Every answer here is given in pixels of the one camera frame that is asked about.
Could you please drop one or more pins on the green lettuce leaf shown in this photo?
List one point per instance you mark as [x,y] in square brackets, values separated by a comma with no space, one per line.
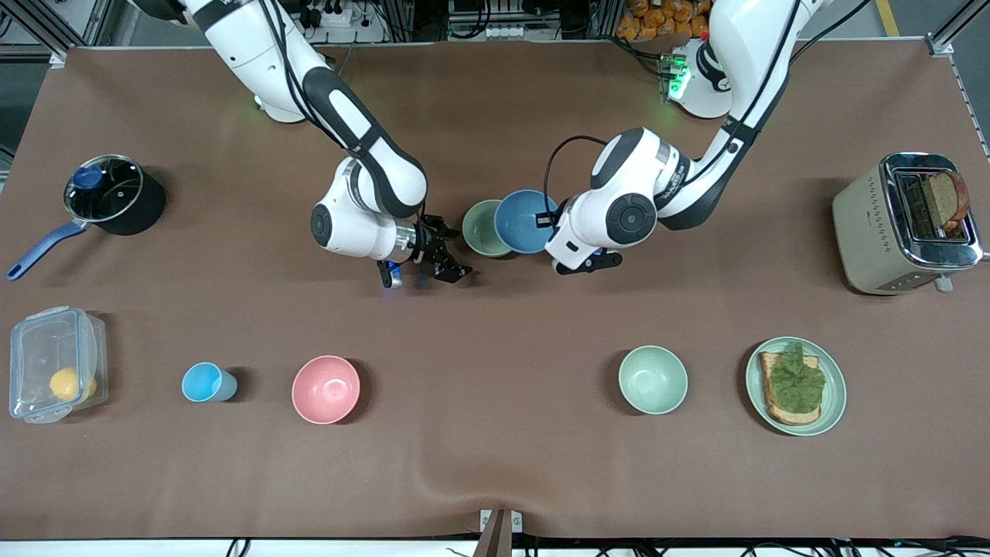
[797,383]

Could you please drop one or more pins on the toast slice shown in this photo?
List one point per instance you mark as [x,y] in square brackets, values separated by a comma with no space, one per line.
[797,418]

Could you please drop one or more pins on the brown bread slice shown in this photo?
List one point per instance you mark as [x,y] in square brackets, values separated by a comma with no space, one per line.
[947,197]

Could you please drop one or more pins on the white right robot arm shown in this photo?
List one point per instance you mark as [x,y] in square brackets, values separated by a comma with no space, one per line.
[379,166]

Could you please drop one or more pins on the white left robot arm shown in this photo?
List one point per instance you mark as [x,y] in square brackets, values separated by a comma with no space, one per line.
[742,46]

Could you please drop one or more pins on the yellow lemon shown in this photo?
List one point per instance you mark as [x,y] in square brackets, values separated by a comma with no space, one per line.
[66,384]

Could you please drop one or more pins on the aluminium profile post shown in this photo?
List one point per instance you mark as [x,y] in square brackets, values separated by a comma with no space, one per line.
[499,541]

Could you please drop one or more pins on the clear plastic lidded container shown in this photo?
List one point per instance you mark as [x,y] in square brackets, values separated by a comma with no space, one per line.
[39,348]

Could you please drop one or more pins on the brown table cover mat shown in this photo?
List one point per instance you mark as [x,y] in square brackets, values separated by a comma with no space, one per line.
[541,464]

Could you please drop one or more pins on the blue bowl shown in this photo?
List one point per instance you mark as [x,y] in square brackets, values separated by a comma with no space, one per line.
[522,224]

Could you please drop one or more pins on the pink bowl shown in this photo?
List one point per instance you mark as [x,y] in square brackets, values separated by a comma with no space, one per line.
[326,391]

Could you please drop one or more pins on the white power strip with plugs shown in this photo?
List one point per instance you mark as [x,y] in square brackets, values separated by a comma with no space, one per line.
[336,17]

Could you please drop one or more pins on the small white power strip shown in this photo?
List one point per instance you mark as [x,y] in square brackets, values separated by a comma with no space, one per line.
[510,33]

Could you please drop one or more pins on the pale green bowl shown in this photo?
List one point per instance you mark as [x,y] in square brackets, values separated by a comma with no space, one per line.
[478,228]
[653,380]

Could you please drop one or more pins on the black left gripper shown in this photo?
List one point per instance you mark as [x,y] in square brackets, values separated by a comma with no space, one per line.
[551,219]

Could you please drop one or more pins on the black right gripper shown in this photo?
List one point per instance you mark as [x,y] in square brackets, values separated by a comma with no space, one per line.
[428,241]

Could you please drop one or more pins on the beige metal toaster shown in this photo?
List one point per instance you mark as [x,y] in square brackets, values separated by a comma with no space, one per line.
[858,232]

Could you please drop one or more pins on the pale green plate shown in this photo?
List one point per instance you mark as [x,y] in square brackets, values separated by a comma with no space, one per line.
[834,402]

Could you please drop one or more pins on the light blue cup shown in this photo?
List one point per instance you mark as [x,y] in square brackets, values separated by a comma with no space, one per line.
[203,382]

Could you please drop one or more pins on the glass pot lid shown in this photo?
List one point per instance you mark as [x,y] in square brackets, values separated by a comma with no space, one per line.
[116,193]

